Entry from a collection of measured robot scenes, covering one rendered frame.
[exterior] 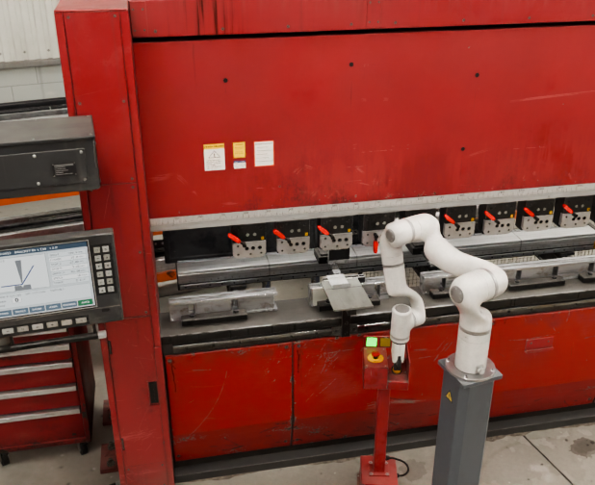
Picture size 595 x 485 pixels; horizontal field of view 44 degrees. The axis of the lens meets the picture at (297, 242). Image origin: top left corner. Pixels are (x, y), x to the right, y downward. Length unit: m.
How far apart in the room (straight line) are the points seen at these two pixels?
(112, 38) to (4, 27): 4.22
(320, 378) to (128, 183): 1.37
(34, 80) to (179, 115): 4.10
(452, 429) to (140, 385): 1.35
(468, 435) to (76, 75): 2.01
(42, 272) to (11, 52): 4.47
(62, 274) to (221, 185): 0.84
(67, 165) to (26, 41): 4.47
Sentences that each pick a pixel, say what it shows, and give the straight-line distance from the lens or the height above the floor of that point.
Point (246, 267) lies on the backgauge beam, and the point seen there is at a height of 0.98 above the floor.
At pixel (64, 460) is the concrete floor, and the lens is 4.15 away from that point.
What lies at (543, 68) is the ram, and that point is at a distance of 3.45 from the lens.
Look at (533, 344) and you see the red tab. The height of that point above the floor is 0.59.
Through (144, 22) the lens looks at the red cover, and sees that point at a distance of 2.94.
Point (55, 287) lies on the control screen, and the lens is 2.72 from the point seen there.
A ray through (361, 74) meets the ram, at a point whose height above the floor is 1.98.
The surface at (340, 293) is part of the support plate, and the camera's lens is 3.38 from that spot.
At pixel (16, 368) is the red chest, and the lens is 3.77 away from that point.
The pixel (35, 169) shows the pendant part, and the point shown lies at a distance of 2.56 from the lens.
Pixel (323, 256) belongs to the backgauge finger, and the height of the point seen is 1.02.
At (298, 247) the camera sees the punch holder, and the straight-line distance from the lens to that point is 3.33.
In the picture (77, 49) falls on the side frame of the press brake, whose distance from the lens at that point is 2.78.
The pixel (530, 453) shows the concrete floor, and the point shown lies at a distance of 4.19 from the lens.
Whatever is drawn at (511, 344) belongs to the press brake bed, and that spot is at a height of 0.60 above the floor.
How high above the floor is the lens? 2.69
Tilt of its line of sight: 26 degrees down
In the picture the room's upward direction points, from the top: straight up
